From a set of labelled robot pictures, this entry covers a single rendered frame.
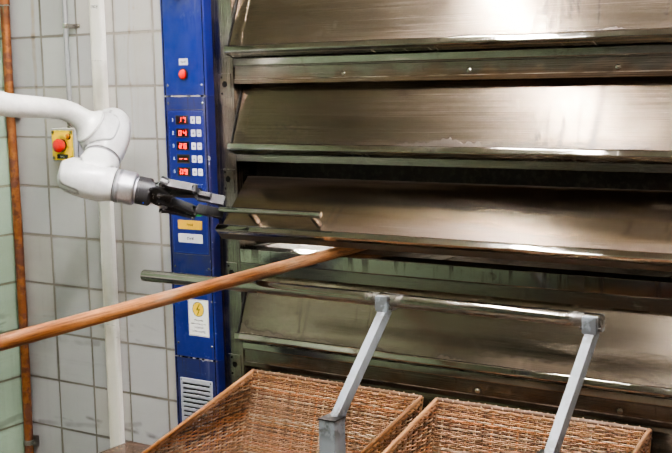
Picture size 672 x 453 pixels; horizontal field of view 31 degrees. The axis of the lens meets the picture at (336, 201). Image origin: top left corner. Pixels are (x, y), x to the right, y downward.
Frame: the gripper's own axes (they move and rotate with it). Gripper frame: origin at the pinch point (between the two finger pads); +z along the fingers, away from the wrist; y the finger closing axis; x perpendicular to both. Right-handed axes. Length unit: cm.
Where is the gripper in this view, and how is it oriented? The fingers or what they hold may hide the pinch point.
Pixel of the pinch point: (212, 205)
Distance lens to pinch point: 324.4
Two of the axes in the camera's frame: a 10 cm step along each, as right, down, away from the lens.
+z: 9.8, 2.1, 0.0
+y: -1.2, 5.9, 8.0
